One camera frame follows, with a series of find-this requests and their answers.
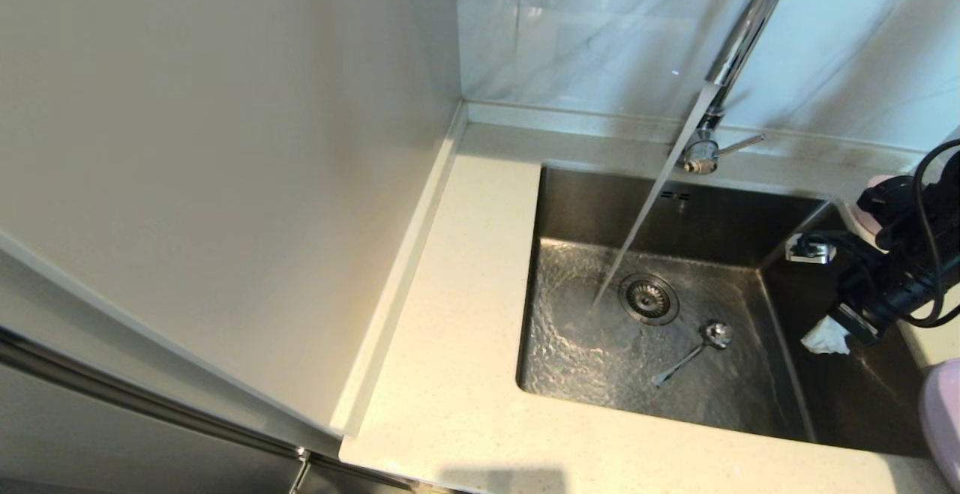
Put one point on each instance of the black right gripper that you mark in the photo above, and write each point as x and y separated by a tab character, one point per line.
889	291

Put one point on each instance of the metal spoon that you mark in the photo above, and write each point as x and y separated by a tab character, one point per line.
716	333

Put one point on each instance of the pink bowl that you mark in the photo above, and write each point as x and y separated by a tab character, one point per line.
862	217

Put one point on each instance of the lilac plate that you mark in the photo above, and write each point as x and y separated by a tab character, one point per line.
943	419

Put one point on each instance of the stainless steel sink basin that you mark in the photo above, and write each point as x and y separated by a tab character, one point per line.
600	359

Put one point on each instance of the round metal drain strainer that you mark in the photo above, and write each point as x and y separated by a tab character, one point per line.
648	299

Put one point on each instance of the running water stream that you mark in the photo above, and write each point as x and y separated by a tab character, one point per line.
652	202

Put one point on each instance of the chrome gooseneck faucet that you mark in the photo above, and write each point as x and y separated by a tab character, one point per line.
746	29

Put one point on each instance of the grey cabinet door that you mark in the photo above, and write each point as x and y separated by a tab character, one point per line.
90	434

